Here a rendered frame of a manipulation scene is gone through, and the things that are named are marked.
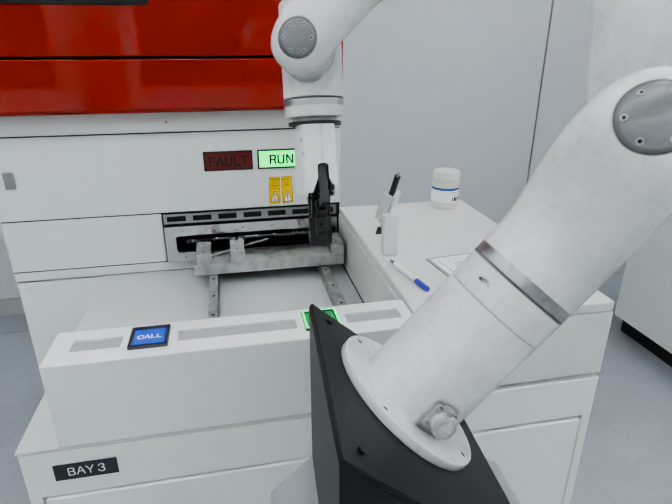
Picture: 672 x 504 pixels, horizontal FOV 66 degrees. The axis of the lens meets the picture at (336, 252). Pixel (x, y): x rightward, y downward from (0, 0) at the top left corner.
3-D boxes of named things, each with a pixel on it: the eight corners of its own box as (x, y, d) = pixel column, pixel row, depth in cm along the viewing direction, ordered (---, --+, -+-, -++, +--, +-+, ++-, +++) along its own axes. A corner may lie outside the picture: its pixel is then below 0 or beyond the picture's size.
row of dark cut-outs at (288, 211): (164, 223, 130) (163, 214, 129) (335, 212, 138) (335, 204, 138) (164, 224, 130) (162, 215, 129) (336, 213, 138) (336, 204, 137)
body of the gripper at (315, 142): (284, 119, 78) (288, 194, 80) (292, 113, 68) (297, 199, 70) (333, 117, 79) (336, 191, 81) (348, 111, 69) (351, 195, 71)
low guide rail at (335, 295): (314, 262, 139) (314, 252, 138) (321, 262, 140) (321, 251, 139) (360, 369, 94) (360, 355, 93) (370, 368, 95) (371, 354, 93)
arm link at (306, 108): (280, 104, 77) (282, 125, 77) (287, 97, 68) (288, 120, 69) (336, 103, 78) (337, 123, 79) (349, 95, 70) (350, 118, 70)
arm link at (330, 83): (339, 93, 68) (346, 101, 77) (335, -15, 65) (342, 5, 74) (276, 97, 69) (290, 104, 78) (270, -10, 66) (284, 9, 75)
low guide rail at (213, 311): (211, 271, 134) (210, 260, 133) (219, 270, 135) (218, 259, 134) (207, 388, 89) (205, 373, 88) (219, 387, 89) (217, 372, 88)
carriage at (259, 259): (195, 263, 131) (194, 252, 130) (337, 252, 138) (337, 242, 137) (194, 276, 124) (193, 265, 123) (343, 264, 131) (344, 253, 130)
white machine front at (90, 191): (19, 278, 130) (-23, 115, 115) (337, 253, 145) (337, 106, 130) (14, 284, 127) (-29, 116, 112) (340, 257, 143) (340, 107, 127)
